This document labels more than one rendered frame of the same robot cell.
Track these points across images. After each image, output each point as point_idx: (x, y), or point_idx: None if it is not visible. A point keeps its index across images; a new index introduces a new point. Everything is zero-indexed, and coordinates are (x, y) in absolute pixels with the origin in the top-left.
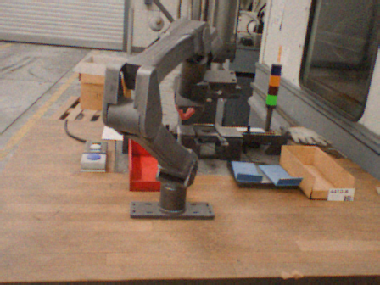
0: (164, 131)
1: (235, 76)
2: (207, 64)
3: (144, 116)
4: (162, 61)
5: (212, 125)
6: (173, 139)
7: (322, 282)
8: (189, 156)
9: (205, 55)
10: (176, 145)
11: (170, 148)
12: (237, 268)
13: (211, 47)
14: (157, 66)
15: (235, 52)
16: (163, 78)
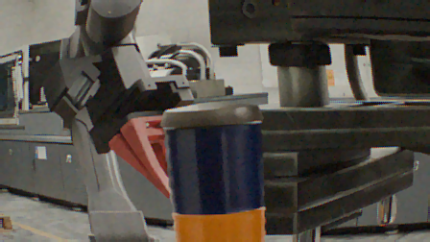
0: (79, 141)
1: (50, 71)
2: (100, 43)
3: None
4: (75, 32)
5: None
6: (83, 167)
7: None
8: (89, 220)
9: (74, 24)
10: (86, 183)
11: (84, 181)
12: None
13: (76, 12)
14: (71, 37)
15: (208, 13)
16: (74, 55)
